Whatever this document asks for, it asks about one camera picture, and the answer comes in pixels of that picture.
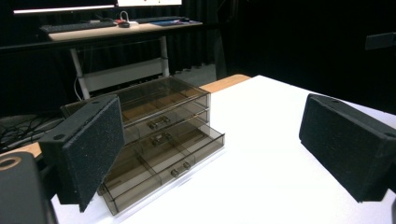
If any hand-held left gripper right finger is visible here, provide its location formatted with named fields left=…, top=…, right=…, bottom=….
left=298, top=92, right=396, bottom=203

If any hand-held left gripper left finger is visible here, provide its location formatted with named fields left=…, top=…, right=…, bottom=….
left=38, top=93, right=126, bottom=214

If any smoky transparent drawer organizer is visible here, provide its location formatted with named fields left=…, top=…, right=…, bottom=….
left=60, top=75, right=211, bottom=147

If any wooden desk with white legs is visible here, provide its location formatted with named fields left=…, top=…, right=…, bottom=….
left=48, top=21, right=204, bottom=101

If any dark box on stand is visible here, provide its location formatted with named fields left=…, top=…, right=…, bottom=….
left=364, top=32, right=396, bottom=51

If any black keyboard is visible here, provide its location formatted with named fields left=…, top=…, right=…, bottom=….
left=39, top=21, right=117, bottom=35

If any computer monitor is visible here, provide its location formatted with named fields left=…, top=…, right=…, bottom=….
left=12, top=0, right=183, bottom=15

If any dark mouse pad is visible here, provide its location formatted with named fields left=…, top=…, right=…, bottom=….
left=149, top=18, right=200, bottom=27

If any bundle of black floor cables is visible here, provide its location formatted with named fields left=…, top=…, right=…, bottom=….
left=0, top=116, right=60, bottom=152

